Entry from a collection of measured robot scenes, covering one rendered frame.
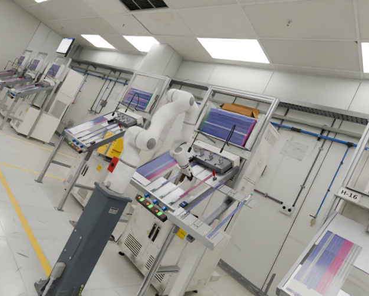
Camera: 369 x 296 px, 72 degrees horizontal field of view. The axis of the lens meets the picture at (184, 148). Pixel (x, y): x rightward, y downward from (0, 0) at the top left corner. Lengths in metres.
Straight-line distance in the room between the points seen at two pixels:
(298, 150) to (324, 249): 2.15
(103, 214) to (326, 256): 1.25
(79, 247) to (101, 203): 0.27
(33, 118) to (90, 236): 4.68
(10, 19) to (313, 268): 9.78
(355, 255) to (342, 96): 2.53
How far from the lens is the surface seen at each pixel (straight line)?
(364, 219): 2.06
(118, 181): 1.56
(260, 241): 3.58
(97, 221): 1.58
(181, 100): 1.62
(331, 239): 1.74
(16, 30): 10.06
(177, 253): 2.14
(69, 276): 1.73
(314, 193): 3.48
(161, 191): 1.99
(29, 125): 6.10
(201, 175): 2.09
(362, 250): 1.77
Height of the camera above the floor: 1.06
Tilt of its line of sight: 3 degrees up
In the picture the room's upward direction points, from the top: 27 degrees clockwise
